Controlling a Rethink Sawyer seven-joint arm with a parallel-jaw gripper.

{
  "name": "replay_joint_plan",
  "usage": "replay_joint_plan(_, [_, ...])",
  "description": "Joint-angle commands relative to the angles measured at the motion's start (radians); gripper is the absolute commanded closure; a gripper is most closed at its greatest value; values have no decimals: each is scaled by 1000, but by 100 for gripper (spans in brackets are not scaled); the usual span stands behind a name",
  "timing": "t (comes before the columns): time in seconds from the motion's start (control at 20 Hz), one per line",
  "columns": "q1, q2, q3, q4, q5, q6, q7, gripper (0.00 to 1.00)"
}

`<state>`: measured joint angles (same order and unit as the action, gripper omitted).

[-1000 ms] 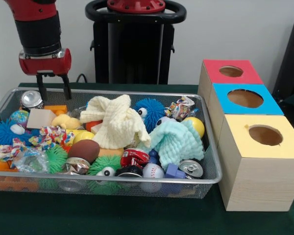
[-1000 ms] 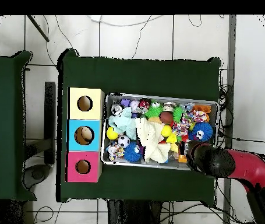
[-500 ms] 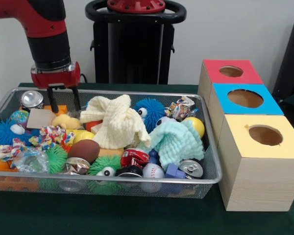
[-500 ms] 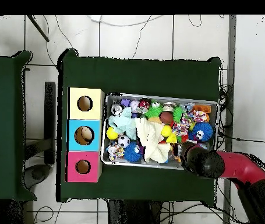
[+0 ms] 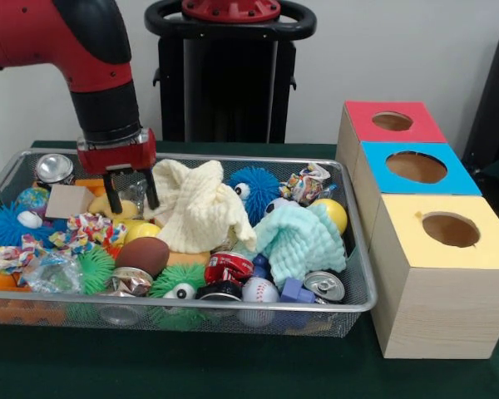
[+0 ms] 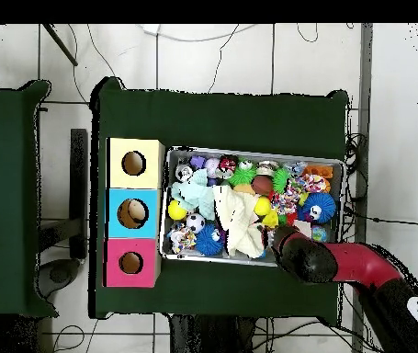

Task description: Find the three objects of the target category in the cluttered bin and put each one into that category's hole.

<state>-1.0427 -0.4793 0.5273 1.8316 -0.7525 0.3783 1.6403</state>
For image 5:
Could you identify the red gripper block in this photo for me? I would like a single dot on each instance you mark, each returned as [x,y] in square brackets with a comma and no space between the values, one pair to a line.
[116,160]

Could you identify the cream yellow cloth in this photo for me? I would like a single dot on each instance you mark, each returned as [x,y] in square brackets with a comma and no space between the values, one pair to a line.
[195,199]

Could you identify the blue spiky ball with eyes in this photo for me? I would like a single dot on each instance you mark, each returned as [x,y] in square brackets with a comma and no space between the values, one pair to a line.
[4,226]
[258,185]

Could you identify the orange foam disc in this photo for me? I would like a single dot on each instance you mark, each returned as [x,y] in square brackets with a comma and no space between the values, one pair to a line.
[187,257]

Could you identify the mint green cloth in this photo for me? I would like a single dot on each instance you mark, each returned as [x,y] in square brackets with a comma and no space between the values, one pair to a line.
[303,245]

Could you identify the green spiky ball with eye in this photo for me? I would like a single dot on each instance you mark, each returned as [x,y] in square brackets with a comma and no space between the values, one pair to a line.
[179,274]

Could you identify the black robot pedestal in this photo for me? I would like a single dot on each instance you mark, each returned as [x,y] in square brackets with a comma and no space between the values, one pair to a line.
[233,83]

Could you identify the small baseball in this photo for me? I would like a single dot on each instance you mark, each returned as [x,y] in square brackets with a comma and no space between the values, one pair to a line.
[260,289]

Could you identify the silver drink can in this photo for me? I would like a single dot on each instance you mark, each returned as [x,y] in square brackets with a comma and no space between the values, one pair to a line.
[54,167]

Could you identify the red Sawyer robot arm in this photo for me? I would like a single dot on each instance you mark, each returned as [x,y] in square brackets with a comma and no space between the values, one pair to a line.
[25,37]

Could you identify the wooden three-hole box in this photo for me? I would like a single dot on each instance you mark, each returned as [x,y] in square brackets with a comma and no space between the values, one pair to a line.
[441,307]

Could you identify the black upright panel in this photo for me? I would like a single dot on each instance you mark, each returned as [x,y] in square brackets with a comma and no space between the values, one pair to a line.
[495,104]

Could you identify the dark green tablecloth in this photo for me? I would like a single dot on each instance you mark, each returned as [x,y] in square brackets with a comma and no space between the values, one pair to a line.
[191,365]

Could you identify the yellow ball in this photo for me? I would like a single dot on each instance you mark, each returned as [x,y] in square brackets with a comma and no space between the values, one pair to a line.
[332,214]

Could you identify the small soccer ball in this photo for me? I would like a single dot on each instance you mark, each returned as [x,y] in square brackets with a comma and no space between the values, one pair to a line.
[276,205]

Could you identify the shallow clear mesh bin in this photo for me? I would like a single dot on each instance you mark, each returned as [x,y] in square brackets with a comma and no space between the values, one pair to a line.
[357,266]

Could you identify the brown toy football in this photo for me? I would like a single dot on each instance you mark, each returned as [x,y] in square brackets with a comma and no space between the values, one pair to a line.
[143,253]

